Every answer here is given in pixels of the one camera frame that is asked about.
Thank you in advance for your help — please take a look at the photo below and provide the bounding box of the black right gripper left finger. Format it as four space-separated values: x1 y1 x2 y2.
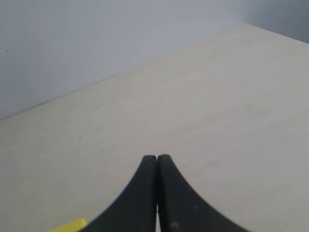
81 155 157 232

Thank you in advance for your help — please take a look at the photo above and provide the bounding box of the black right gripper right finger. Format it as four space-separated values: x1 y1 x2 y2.
157 155 246 232

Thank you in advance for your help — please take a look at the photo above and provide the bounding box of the yellow cube block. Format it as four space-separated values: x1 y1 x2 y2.
50 218 88 232

